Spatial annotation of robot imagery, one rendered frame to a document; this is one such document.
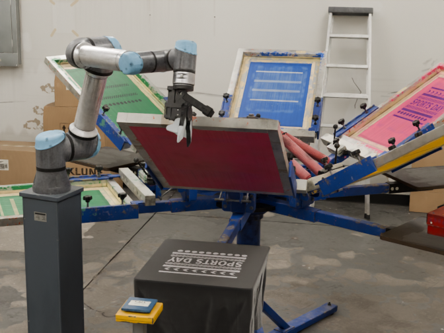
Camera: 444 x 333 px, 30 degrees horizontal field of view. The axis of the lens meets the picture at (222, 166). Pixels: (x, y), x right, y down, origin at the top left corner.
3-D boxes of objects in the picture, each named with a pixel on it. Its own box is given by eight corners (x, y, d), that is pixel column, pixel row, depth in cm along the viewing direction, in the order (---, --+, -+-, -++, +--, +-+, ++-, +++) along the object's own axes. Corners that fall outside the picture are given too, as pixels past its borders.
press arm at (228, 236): (205, 295, 315) (206, 281, 313) (190, 294, 316) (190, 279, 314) (254, 207, 433) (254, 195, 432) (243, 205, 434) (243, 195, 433)
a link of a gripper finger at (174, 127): (164, 142, 272) (169, 121, 277) (182, 143, 271) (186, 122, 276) (162, 135, 269) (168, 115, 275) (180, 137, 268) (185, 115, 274)
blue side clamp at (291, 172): (291, 177, 332) (292, 160, 334) (278, 176, 333) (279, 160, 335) (295, 198, 360) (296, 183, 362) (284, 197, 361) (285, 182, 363)
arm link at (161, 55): (139, 51, 286) (158, 48, 278) (164, 49, 294) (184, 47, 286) (141, 74, 287) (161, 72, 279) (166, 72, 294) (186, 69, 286)
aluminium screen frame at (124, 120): (277, 130, 287) (278, 119, 288) (115, 121, 298) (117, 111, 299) (293, 195, 361) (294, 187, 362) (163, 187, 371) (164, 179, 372)
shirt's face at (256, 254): (250, 289, 298) (250, 288, 298) (134, 279, 306) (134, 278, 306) (268, 247, 344) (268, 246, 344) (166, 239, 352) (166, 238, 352)
